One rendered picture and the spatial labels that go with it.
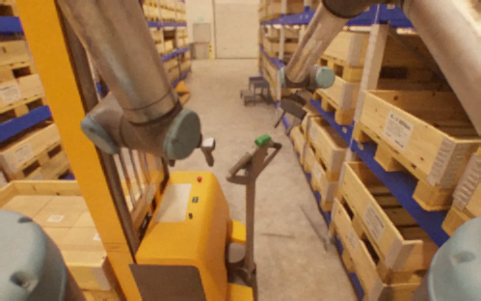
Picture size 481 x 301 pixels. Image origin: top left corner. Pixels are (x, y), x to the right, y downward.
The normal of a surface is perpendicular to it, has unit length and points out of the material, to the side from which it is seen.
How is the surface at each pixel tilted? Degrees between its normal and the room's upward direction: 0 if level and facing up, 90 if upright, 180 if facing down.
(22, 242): 5
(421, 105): 90
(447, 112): 90
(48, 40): 90
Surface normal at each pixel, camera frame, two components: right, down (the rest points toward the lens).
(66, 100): 0.00, 0.47
